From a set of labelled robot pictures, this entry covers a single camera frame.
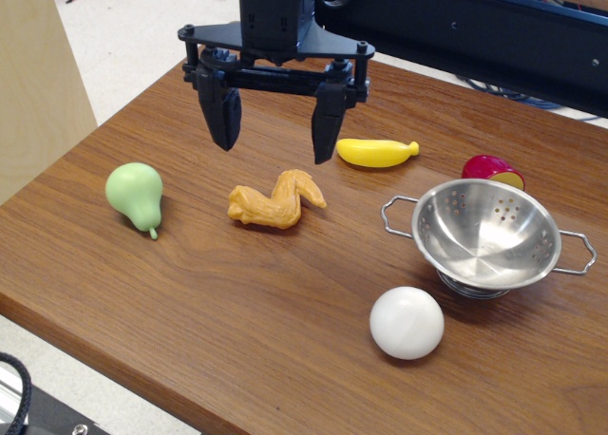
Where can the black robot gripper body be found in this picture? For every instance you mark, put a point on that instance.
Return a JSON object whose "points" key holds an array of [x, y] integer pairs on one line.
{"points": [[275, 46]]}

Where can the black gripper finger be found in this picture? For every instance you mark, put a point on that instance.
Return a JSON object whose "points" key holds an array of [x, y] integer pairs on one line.
{"points": [[220, 105], [332, 100]]}

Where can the yellow toy banana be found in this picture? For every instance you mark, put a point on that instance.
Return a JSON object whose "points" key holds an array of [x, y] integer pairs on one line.
{"points": [[376, 153]]}

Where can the steel colander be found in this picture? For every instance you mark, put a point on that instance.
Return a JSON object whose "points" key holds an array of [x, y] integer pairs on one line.
{"points": [[486, 238]]}

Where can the green toy pear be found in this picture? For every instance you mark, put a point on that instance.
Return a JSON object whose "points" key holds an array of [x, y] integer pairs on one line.
{"points": [[135, 190]]}

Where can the orange toy chicken wing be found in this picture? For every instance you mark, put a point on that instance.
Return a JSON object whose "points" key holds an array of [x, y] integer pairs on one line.
{"points": [[282, 209]]}

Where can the red and yellow toy can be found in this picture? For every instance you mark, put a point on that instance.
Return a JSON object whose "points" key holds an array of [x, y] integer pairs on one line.
{"points": [[487, 167]]}

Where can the light wooden panel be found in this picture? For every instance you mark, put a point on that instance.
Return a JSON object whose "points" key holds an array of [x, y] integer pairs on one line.
{"points": [[45, 110]]}

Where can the white ball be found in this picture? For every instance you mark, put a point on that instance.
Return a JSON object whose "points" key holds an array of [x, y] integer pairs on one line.
{"points": [[406, 323]]}

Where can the black metal frame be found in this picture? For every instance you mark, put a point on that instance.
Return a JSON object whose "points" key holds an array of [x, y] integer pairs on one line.
{"points": [[553, 52]]}

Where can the aluminium rail with bracket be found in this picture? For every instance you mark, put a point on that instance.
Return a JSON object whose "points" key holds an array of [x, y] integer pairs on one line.
{"points": [[46, 414]]}

